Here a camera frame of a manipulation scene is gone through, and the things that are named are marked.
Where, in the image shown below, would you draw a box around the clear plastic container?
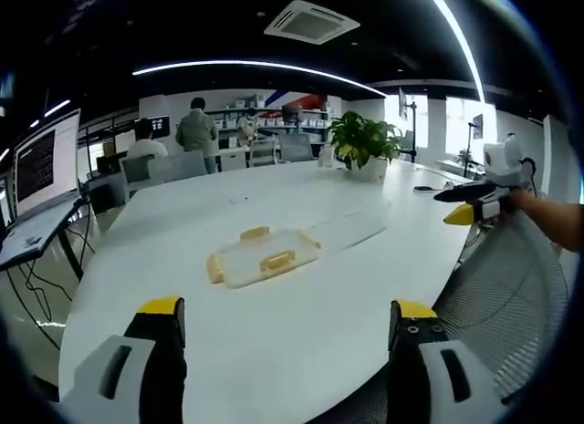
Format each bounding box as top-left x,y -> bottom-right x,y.
309,198 -> 394,253

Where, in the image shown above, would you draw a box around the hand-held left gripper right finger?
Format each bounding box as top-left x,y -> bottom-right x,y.
386,298 -> 513,424

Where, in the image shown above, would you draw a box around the storage shelf with boxes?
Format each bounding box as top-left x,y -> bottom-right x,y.
203,94 -> 337,145

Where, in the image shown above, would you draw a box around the white frame office chair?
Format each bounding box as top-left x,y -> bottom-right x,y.
247,138 -> 280,168

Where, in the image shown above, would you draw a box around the curved ceiling light strip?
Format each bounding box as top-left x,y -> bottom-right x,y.
131,58 -> 389,98

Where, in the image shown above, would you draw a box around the small dark monitor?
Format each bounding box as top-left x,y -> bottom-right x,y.
147,115 -> 172,136

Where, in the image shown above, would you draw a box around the grey mesh office chair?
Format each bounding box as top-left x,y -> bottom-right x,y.
431,203 -> 572,409

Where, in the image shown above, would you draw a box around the grey back office chair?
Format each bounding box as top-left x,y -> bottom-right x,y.
276,131 -> 317,164

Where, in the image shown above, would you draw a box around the green potted plant white pot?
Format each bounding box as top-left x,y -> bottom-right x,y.
325,109 -> 406,183

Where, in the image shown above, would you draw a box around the black camera tripod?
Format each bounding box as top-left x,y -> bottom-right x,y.
458,113 -> 485,178

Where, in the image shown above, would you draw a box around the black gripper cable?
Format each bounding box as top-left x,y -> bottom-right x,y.
518,156 -> 538,198

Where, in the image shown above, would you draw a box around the grey side desk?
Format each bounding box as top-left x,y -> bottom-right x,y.
0,196 -> 95,273

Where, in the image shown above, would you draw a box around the black tripod stand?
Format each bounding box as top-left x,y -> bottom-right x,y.
401,101 -> 420,164

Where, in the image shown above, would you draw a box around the white ceiling air vent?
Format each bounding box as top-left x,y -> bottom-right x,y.
263,0 -> 361,47

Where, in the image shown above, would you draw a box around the clear lid with yellow clips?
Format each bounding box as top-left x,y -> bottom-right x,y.
204,224 -> 323,291

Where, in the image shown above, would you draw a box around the straight ceiling light strip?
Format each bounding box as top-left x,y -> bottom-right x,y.
420,0 -> 487,107

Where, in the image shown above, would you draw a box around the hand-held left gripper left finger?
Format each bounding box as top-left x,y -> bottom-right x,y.
57,295 -> 189,424

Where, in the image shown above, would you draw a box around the black desk cables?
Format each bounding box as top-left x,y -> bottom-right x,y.
13,204 -> 99,347

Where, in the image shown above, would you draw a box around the computer monitor with dark window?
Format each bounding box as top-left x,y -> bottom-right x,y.
10,107 -> 84,221

